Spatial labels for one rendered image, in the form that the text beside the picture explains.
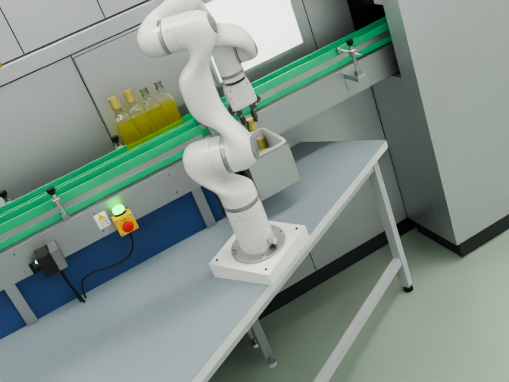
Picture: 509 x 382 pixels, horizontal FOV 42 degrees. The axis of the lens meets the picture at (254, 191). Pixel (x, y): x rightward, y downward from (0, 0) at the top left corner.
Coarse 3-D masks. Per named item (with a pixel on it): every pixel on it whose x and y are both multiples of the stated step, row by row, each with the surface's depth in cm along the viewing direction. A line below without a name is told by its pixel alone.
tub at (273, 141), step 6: (252, 132) 253; (258, 132) 253; (264, 132) 251; (270, 132) 246; (270, 138) 248; (276, 138) 242; (282, 138) 238; (270, 144) 250; (276, 144) 244; (282, 144) 235; (258, 150) 254; (270, 150) 234; (258, 156) 233
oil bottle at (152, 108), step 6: (144, 102) 246; (150, 102) 244; (156, 102) 245; (144, 108) 245; (150, 108) 244; (156, 108) 245; (150, 114) 245; (156, 114) 246; (162, 114) 247; (150, 120) 246; (156, 120) 246; (162, 120) 247; (156, 126) 247; (162, 126) 248; (168, 126) 249; (156, 132) 248; (162, 132) 249
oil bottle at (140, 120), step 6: (138, 108) 243; (132, 114) 242; (138, 114) 243; (144, 114) 243; (132, 120) 244; (138, 120) 243; (144, 120) 244; (138, 126) 244; (144, 126) 245; (150, 126) 246; (138, 132) 245; (144, 132) 246; (150, 132) 246; (144, 138) 246; (150, 138) 247
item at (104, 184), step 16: (192, 128) 242; (176, 144) 240; (144, 160) 237; (160, 160) 240; (112, 176) 234; (128, 176) 237; (144, 176) 239; (80, 192) 232; (96, 192) 234; (112, 192) 236; (32, 208) 227; (48, 208) 229; (64, 208) 231; (80, 208) 233; (0, 224) 225; (16, 224) 226; (32, 224) 228; (48, 224) 231; (0, 240) 226; (16, 240) 228
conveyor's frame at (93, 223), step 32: (352, 64) 269; (384, 64) 275; (288, 96) 262; (320, 96) 267; (288, 128) 266; (128, 192) 237; (160, 192) 242; (192, 192) 247; (64, 224) 231; (96, 224) 236; (0, 256) 225; (32, 256) 230; (64, 256) 235; (0, 288) 229; (32, 320) 237
